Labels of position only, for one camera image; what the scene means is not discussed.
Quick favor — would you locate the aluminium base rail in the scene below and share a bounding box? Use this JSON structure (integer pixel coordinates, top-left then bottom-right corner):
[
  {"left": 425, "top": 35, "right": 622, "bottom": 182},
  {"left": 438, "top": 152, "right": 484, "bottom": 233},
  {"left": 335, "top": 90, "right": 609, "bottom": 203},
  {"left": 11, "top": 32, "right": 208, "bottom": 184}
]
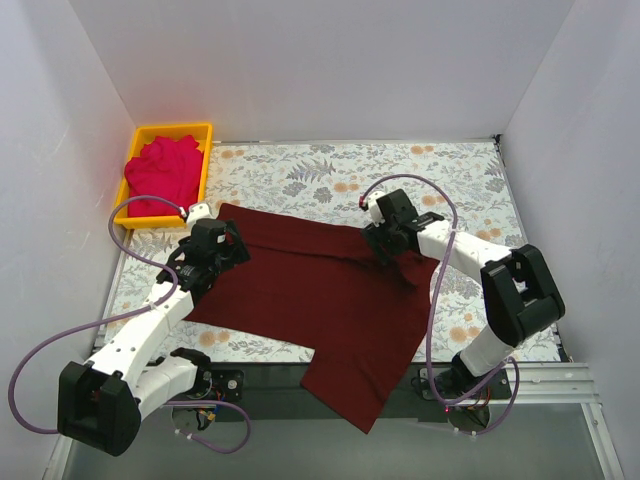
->
[{"left": 69, "top": 363, "right": 601, "bottom": 407}]

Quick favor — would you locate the dark red t shirt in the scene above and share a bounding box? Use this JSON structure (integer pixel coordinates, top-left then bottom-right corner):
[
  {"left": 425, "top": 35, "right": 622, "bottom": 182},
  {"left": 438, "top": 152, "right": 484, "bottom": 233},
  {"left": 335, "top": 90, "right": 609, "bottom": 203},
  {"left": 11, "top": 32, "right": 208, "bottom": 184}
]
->
[{"left": 188, "top": 203, "right": 438, "bottom": 433}]

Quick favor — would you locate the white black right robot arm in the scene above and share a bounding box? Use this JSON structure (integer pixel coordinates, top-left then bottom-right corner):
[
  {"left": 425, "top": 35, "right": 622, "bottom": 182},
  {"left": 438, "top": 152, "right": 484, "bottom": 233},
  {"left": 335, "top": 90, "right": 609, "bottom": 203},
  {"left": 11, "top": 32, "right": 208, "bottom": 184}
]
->
[{"left": 362, "top": 213, "right": 566, "bottom": 403}]

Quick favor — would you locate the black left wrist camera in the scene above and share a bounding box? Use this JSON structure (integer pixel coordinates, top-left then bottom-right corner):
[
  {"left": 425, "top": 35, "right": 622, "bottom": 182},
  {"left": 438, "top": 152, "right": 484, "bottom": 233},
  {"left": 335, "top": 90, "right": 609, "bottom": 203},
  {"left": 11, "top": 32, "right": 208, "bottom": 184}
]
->
[{"left": 190, "top": 218, "right": 227, "bottom": 252}]

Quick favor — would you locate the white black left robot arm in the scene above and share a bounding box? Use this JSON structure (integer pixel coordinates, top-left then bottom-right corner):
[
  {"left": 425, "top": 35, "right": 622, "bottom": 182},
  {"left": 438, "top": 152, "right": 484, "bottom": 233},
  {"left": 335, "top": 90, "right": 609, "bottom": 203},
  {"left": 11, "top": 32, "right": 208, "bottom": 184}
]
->
[{"left": 57, "top": 233, "right": 250, "bottom": 456}]

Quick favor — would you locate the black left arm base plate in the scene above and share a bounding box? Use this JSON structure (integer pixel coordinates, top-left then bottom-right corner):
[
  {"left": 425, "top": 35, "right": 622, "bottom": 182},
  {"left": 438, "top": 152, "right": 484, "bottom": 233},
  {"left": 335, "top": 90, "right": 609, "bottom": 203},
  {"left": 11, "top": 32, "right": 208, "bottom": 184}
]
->
[{"left": 185, "top": 369, "right": 244, "bottom": 403}]

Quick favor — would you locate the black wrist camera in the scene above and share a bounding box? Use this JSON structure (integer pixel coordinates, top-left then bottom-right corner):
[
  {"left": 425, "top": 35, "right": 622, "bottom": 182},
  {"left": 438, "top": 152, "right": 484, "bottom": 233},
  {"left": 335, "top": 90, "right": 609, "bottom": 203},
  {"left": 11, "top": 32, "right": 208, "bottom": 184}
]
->
[
  {"left": 190, "top": 218, "right": 227, "bottom": 252},
  {"left": 366, "top": 189, "right": 418, "bottom": 226}
]

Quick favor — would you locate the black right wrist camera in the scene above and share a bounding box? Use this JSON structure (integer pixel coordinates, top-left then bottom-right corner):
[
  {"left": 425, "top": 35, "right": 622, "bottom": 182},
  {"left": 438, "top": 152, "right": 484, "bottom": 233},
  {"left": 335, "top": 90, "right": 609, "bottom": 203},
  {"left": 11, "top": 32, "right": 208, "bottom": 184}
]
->
[{"left": 366, "top": 189, "right": 418, "bottom": 226}]

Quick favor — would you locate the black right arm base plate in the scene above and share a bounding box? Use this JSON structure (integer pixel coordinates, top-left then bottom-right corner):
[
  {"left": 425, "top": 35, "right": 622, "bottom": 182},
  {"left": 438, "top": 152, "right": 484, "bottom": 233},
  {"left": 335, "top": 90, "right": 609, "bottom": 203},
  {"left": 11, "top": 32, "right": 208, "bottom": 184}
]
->
[{"left": 411, "top": 365, "right": 513, "bottom": 401}]

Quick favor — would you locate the floral patterned table mat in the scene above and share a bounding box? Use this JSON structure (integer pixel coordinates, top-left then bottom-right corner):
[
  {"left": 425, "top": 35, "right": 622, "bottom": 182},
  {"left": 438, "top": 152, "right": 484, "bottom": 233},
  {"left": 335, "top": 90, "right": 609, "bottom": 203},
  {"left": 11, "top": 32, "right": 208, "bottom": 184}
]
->
[{"left": 104, "top": 141, "right": 561, "bottom": 363}]

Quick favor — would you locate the bright pink t shirt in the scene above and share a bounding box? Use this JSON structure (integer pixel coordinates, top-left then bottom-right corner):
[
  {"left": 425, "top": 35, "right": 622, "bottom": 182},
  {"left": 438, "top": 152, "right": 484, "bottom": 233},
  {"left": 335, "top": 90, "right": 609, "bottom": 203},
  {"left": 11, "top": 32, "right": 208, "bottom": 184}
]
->
[{"left": 124, "top": 135, "right": 203, "bottom": 208}]

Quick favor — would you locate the yellow plastic bin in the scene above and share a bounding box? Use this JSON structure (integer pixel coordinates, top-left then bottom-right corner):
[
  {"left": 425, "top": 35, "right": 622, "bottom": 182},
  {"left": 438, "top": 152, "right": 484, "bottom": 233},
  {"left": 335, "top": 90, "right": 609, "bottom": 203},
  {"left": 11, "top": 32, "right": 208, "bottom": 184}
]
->
[{"left": 115, "top": 123, "right": 213, "bottom": 230}]

